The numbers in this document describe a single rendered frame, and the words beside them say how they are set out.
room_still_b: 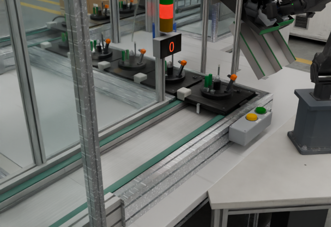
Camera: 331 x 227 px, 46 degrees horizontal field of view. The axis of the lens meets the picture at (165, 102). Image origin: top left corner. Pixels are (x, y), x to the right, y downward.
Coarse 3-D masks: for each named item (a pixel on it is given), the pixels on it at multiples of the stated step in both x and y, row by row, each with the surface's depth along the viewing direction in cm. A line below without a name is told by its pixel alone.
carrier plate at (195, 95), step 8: (192, 88) 169; (240, 88) 169; (192, 96) 162; (200, 96) 162; (232, 96) 162; (240, 96) 162; (248, 96) 162; (208, 104) 155; (216, 104) 155; (224, 104) 155; (232, 104) 155; (216, 112) 153; (224, 112) 150
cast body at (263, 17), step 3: (261, 9) 166; (258, 12) 167; (261, 12) 164; (258, 15) 165; (261, 15) 164; (264, 15) 163; (261, 18) 165; (264, 18) 164; (264, 21) 164; (267, 21) 163; (270, 21) 162; (273, 21) 163; (267, 24) 163; (270, 24) 164
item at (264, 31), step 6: (222, 0) 175; (228, 0) 173; (234, 0) 170; (246, 0) 181; (258, 0) 176; (228, 6) 174; (234, 6) 171; (258, 6) 176; (234, 12) 172; (246, 18) 168; (252, 18) 173; (252, 24) 166; (258, 24) 171; (276, 24) 172; (258, 30) 165; (264, 30) 164; (270, 30) 168; (276, 30) 172
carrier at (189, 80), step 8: (168, 64) 176; (168, 72) 177; (176, 72) 180; (184, 72) 180; (192, 72) 185; (168, 80) 173; (176, 80) 173; (184, 80) 177; (192, 80) 177; (200, 80) 178; (168, 88) 169; (176, 88) 169
